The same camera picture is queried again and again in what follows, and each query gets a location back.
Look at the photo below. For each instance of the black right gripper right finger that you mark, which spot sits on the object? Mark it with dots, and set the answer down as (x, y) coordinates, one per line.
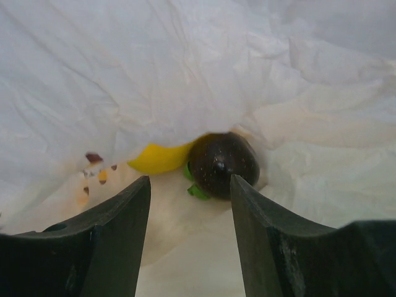
(284, 254)

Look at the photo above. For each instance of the banana print plastic bag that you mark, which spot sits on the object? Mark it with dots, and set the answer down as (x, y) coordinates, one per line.
(87, 85)

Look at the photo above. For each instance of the yellow fake banana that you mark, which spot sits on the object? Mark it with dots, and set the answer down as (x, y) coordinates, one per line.
(156, 159)

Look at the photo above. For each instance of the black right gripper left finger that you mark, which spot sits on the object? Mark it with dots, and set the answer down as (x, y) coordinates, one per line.
(96, 253)

